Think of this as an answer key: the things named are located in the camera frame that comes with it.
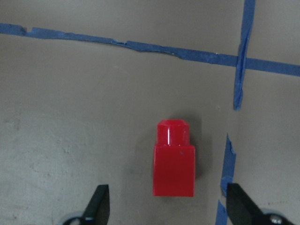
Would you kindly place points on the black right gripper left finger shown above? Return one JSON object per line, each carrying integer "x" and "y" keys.
{"x": 97, "y": 211}

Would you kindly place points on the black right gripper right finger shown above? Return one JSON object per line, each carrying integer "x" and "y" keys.
{"x": 242, "y": 210}

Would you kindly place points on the red toy block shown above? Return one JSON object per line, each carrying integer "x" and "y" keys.
{"x": 174, "y": 160}

